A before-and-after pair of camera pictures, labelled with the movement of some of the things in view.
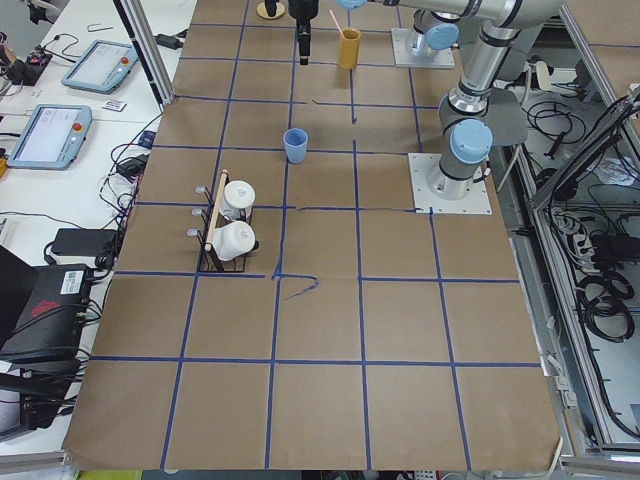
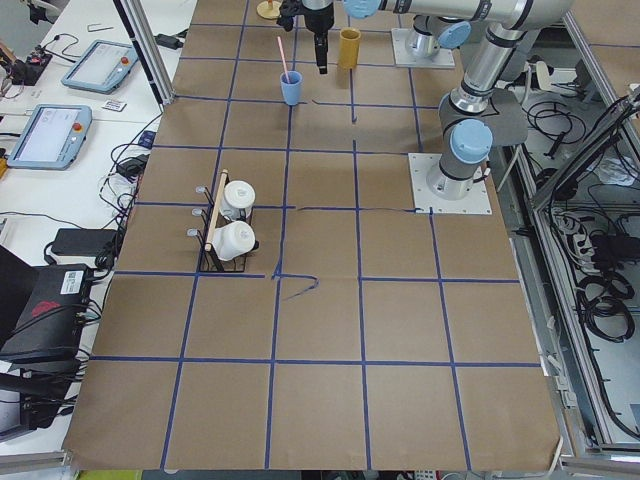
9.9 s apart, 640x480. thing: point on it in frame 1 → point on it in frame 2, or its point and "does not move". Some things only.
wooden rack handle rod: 215,211 does not move
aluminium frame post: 143,37 does not move
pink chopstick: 333,16 → 284,60
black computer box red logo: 49,327 does not move
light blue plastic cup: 295,141 → 292,86
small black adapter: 168,41 does not move
